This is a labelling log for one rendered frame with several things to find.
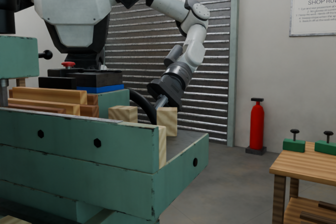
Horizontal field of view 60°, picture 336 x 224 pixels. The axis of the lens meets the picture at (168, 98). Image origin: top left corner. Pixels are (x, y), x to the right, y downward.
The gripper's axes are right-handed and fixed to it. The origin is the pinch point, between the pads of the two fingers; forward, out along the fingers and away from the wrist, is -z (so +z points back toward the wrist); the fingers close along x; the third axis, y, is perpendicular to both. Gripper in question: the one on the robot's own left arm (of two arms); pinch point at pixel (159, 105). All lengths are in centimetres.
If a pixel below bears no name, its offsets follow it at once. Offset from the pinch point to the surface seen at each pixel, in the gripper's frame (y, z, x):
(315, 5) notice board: -7, 248, -81
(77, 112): 16.8, -30.6, 16.3
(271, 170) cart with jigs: -15, 34, -67
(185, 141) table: 27.1, -27.7, 1.1
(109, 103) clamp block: 9.1, -18.9, 12.4
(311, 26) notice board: -18, 239, -93
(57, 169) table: 19.1, -40.9, 13.1
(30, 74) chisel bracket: 12.3, -28.3, 26.6
